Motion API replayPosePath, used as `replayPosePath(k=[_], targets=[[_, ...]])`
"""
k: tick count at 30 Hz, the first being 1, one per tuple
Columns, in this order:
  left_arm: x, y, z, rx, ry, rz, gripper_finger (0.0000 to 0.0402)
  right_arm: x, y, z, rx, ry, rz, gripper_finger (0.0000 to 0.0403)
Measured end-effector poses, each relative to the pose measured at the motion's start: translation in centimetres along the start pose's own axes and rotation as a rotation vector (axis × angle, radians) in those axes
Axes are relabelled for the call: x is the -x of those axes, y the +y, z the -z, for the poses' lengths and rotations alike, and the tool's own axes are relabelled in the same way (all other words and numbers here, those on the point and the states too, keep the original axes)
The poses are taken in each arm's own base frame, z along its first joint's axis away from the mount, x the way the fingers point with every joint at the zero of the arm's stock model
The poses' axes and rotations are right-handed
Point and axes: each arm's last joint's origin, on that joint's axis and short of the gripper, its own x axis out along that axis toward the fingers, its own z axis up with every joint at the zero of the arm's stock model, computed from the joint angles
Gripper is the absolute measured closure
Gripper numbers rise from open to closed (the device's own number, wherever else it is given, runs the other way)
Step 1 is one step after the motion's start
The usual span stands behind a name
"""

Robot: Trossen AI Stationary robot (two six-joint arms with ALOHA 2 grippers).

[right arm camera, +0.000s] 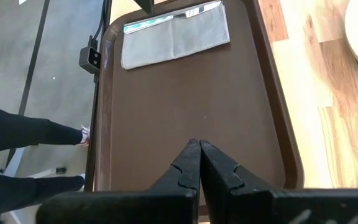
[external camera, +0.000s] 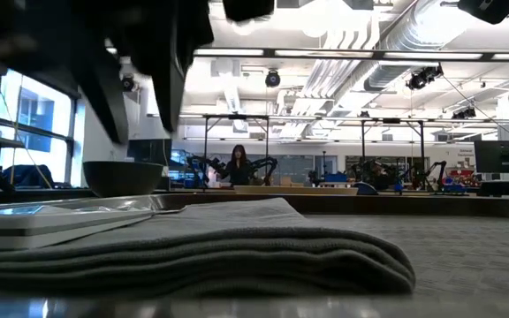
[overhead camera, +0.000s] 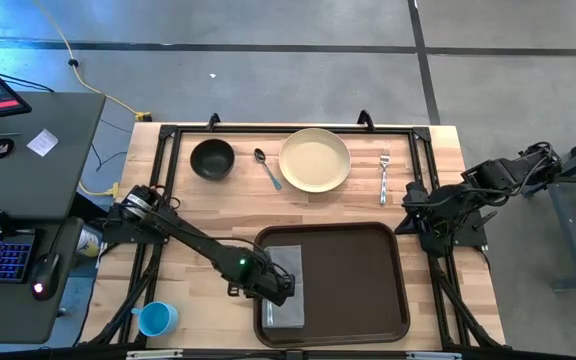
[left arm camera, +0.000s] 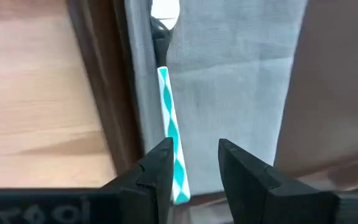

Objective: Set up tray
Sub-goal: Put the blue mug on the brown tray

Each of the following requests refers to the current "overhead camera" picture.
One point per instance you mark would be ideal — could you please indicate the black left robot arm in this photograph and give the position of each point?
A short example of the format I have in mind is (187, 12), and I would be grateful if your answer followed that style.
(193, 245)

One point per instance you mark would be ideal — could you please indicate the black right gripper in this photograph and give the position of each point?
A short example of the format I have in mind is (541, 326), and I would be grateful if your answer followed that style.
(430, 215)

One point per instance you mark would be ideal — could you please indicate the yellow and white can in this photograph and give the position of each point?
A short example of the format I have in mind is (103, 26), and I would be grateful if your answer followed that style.
(88, 242)

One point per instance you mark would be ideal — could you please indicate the blue plastic cup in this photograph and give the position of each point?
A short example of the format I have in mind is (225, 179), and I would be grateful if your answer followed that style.
(160, 320)

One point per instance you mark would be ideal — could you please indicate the grey cloth napkin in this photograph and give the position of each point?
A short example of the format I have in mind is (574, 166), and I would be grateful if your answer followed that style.
(290, 260)

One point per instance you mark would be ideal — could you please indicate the black computer mouse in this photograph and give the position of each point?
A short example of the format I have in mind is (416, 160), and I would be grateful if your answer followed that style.
(45, 272)

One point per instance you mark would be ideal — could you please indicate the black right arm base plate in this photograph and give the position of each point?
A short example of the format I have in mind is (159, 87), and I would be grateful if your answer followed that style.
(473, 235)

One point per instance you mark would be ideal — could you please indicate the black bowl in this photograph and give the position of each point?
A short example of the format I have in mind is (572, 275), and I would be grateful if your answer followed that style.
(212, 160)

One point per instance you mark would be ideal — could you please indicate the white paper note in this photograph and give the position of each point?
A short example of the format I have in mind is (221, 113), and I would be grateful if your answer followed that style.
(43, 142)

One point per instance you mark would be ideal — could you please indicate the pale yellow plate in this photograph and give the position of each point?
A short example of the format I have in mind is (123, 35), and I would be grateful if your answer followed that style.
(314, 160)

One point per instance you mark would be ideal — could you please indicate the black round coaster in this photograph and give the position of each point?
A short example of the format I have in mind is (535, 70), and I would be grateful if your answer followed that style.
(1, 148)

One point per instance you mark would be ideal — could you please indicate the grey desk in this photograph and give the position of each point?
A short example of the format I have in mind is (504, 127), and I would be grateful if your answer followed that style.
(33, 185)

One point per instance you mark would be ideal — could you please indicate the brown plastic tray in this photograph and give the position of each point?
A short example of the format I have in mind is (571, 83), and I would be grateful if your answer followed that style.
(358, 285)

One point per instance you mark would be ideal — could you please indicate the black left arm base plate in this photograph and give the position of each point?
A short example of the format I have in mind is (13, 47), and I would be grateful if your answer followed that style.
(115, 232)

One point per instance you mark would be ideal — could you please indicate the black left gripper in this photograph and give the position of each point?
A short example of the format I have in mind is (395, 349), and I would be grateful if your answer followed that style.
(275, 287)

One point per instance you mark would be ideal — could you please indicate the black metal table frame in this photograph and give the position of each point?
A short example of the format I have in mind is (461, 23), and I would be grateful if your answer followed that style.
(293, 129)

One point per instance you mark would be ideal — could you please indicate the dark desk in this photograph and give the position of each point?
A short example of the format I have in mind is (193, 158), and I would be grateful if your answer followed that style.
(8, 315)

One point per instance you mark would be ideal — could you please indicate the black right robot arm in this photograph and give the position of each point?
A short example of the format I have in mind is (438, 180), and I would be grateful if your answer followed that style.
(498, 172)

